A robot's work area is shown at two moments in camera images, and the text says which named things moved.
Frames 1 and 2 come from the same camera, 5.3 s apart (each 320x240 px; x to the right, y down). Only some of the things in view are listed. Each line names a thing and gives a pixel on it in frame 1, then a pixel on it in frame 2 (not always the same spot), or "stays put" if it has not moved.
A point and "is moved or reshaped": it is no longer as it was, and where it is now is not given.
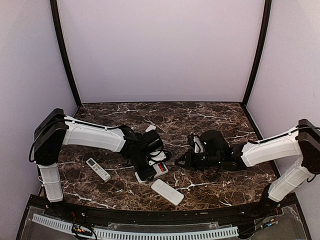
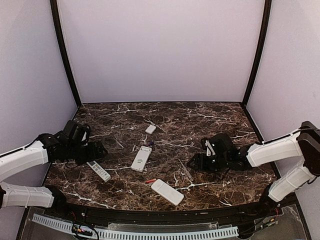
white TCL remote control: [159, 171] is moved or reshaped
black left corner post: [57, 23] stays put
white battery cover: [150, 128] stays put
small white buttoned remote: [98, 169] stays put
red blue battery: [162, 167] → [151, 180]
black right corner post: [254, 70] stays put
